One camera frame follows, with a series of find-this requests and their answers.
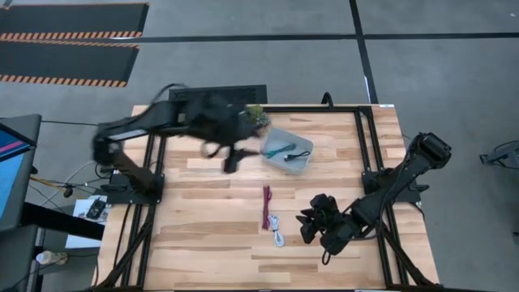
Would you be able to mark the black hazard-striped floor mat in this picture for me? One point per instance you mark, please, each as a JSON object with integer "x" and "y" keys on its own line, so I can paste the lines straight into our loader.
{"x": 73, "y": 18}
{"x": 61, "y": 61}

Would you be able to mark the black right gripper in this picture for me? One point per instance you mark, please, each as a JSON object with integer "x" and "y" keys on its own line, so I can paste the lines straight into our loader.
{"x": 336, "y": 231}

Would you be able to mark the black perforated box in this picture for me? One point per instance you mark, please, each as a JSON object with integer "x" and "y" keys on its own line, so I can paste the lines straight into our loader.
{"x": 219, "y": 92}

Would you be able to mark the white paper sheet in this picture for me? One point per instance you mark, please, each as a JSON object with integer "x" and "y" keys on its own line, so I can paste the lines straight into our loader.
{"x": 81, "y": 239}

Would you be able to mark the large computer monitor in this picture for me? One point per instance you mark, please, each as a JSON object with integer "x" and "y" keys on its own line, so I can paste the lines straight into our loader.
{"x": 12, "y": 174}

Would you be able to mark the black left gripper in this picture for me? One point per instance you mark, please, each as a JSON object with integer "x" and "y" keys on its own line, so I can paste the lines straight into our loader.
{"x": 219, "y": 121}

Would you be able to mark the potted succulent plant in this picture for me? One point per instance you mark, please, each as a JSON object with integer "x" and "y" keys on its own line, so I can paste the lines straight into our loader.
{"x": 256, "y": 113}

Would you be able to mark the black aluminium table frame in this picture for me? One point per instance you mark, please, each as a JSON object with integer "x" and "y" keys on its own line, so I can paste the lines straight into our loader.
{"x": 308, "y": 109}

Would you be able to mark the clear plastic bin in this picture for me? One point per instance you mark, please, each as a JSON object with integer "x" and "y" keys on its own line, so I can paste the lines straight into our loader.
{"x": 275, "y": 138}

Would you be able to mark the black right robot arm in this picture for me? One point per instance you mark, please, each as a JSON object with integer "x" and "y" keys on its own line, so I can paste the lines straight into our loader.
{"x": 405, "y": 174}

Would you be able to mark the black handheld controller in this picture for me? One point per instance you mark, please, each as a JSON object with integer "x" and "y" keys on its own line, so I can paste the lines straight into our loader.
{"x": 96, "y": 209}

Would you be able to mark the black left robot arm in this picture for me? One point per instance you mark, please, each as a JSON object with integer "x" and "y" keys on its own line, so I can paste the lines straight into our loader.
{"x": 150, "y": 117}

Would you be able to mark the black monitor cart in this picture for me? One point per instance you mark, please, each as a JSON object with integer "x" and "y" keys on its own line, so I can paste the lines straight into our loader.
{"x": 61, "y": 221}

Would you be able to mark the clear plastic bottle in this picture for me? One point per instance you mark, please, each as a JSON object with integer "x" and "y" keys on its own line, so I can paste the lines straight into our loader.
{"x": 50, "y": 257}

